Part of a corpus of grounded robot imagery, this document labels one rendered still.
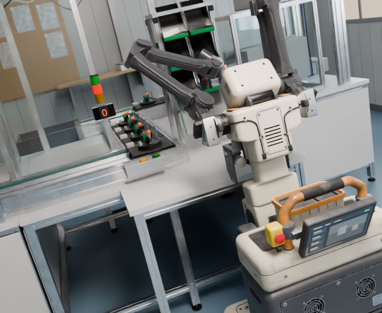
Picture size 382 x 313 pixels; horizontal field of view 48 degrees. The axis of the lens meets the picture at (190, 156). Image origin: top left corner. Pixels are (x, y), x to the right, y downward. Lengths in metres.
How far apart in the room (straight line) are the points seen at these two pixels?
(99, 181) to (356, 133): 2.18
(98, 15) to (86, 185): 3.73
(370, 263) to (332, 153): 1.99
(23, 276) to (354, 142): 2.61
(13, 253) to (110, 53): 3.83
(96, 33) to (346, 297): 4.71
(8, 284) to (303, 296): 1.48
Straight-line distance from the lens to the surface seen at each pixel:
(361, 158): 3.78
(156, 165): 2.24
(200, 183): 2.05
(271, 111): 1.70
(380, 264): 1.73
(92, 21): 5.75
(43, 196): 2.30
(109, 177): 2.29
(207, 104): 1.77
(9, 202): 2.34
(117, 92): 5.80
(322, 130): 3.49
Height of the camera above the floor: 1.61
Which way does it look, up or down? 18 degrees down
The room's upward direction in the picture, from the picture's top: 13 degrees counter-clockwise
